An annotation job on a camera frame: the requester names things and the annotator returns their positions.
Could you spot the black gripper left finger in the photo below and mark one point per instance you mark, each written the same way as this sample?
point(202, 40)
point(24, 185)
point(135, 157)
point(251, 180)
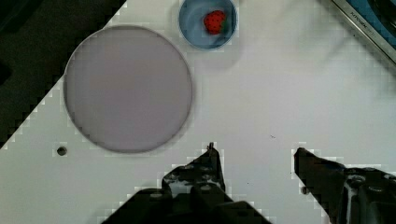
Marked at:
point(190, 194)

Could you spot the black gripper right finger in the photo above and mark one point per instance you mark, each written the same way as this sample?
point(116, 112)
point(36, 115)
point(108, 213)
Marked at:
point(347, 195)

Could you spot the grey round plate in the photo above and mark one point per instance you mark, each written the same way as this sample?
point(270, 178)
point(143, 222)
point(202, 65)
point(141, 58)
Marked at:
point(128, 89)

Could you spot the red strawberry in cup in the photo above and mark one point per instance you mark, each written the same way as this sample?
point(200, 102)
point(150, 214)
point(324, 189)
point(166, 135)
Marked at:
point(214, 22)

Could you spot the blue cup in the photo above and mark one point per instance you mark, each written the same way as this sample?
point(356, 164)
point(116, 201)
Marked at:
point(191, 22)

